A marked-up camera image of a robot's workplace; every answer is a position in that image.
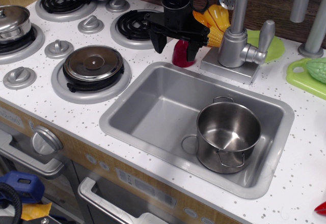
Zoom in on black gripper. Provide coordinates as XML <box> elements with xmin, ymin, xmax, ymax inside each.
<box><xmin>145</xmin><ymin>1</ymin><xmax>209</xmax><ymax>62</ymax></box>

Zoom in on red toy sweet potato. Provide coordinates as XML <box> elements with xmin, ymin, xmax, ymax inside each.
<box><xmin>172</xmin><ymin>40</ymin><xmax>196</xmax><ymax>68</ymax></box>

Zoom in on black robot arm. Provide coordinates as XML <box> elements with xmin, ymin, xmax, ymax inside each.
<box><xmin>145</xmin><ymin>0</ymin><xmax>209</xmax><ymax>62</ymax></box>

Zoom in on grey sink basin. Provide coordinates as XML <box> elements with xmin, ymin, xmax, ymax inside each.
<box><xmin>99</xmin><ymin>62</ymin><xmax>294</xmax><ymax>199</ymax></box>

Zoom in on steel pot in sink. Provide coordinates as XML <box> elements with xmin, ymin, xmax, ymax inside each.
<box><xmin>197</xmin><ymin>96</ymin><xmax>261</xmax><ymax>174</ymax></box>

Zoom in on steel lidded pot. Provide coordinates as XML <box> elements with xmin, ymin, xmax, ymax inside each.
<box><xmin>1</xmin><ymin>5</ymin><xmax>32</xmax><ymax>44</ymax></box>

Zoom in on orange toy pumpkin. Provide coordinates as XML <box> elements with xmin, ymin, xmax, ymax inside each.
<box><xmin>193</xmin><ymin>11</ymin><xmax>207</xmax><ymax>26</ymax></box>

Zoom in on yellow toy corn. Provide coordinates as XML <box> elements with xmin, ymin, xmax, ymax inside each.
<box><xmin>207</xmin><ymin>26</ymin><xmax>224</xmax><ymax>47</ymax></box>

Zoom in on back right coil burner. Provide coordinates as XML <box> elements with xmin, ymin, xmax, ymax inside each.
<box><xmin>110</xmin><ymin>10</ymin><xmax>158</xmax><ymax>50</ymax></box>

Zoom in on coil burner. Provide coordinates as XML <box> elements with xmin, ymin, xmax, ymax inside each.
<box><xmin>35</xmin><ymin>0</ymin><xmax>97</xmax><ymax>22</ymax></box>
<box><xmin>110</xmin><ymin>10</ymin><xmax>158</xmax><ymax>50</ymax></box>

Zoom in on silver toy faucet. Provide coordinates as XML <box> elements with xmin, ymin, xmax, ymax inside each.
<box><xmin>200</xmin><ymin>0</ymin><xmax>311</xmax><ymax>86</ymax></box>

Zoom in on silver stove knob back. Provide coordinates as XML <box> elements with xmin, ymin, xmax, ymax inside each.
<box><xmin>105</xmin><ymin>0</ymin><xmax>130</xmax><ymax>13</ymax></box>

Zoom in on silver stove knob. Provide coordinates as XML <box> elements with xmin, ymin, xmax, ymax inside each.
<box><xmin>44</xmin><ymin>39</ymin><xmax>74</xmax><ymax>59</ymax></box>
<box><xmin>105</xmin><ymin>0</ymin><xmax>130</xmax><ymax>13</ymax></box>
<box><xmin>3</xmin><ymin>67</ymin><xmax>37</xmax><ymax>90</ymax></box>
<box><xmin>77</xmin><ymin>15</ymin><xmax>104</xmax><ymax>35</ymax></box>

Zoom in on steel lid on burner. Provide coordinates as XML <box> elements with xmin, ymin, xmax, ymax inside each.
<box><xmin>63</xmin><ymin>45</ymin><xmax>123</xmax><ymax>81</ymax></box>

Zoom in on silver stove knob centre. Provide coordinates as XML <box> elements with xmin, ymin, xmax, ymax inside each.
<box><xmin>77</xmin><ymin>15</ymin><xmax>104</xmax><ymax>35</ymax></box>

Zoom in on light green plate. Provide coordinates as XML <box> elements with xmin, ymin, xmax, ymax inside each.
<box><xmin>247</xmin><ymin>30</ymin><xmax>285</xmax><ymax>63</ymax></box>

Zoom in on front right stove burner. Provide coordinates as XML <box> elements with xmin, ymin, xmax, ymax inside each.
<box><xmin>51</xmin><ymin>50</ymin><xmax>131</xmax><ymax>104</ymax></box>

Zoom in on stove burner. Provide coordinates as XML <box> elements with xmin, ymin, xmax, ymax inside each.
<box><xmin>51</xmin><ymin>50</ymin><xmax>131</xmax><ymax>104</ymax></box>
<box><xmin>1</xmin><ymin>24</ymin><xmax>45</xmax><ymax>65</ymax></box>

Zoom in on silver stove knob middle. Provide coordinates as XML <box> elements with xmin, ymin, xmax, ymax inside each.
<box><xmin>44</xmin><ymin>39</ymin><xmax>74</xmax><ymax>59</ymax></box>

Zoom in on back left coil burner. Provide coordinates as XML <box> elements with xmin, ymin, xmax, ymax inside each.
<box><xmin>35</xmin><ymin>0</ymin><xmax>97</xmax><ymax>22</ymax></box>

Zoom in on green cutting board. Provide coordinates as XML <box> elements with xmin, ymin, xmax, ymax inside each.
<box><xmin>286</xmin><ymin>58</ymin><xmax>325</xmax><ymax>100</ymax></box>

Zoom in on green toy bitter gourd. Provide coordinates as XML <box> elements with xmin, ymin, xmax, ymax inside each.
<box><xmin>306</xmin><ymin>58</ymin><xmax>325</xmax><ymax>83</ymax></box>

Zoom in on silver stove knob front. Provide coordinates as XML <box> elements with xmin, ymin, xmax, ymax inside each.
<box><xmin>3</xmin><ymin>67</ymin><xmax>37</xmax><ymax>90</ymax></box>

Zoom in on silver oven dial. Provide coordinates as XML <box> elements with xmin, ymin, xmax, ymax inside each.
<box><xmin>31</xmin><ymin>126</ymin><xmax>63</xmax><ymax>156</ymax></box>

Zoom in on front left stove burner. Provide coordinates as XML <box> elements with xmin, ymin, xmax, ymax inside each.
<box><xmin>1</xmin><ymin>24</ymin><xmax>45</xmax><ymax>65</ymax></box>

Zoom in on blue clamp tool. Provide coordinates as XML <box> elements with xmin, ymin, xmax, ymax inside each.
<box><xmin>1</xmin><ymin>171</ymin><xmax>45</xmax><ymax>204</ymax></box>

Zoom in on red toy pepper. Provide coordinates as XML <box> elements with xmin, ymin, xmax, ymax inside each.
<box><xmin>314</xmin><ymin>202</ymin><xmax>326</xmax><ymax>215</ymax></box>

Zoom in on yellow tape piece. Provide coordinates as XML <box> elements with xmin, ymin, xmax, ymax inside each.
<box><xmin>21</xmin><ymin>203</ymin><xmax>52</xmax><ymax>221</ymax></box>

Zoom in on grey post with base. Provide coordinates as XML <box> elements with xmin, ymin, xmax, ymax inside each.
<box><xmin>298</xmin><ymin>0</ymin><xmax>325</xmax><ymax>59</ymax></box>

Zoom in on silver dishwasher door handle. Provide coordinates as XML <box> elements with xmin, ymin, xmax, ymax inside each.
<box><xmin>78</xmin><ymin>177</ymin><xmax>167</xmax><ymax>224</ymax></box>

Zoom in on silver oven door handle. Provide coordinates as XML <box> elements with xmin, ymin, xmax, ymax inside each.
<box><xmin>1</xmin><ymin>130</ymin><xmax>65</xmax><ymax>180</ymax></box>

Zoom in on black cable loop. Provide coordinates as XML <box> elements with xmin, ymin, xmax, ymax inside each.
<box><xmin>0</xmin><ymin>182</ymin><xmax>23</xmax><ymax>224</ymax></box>

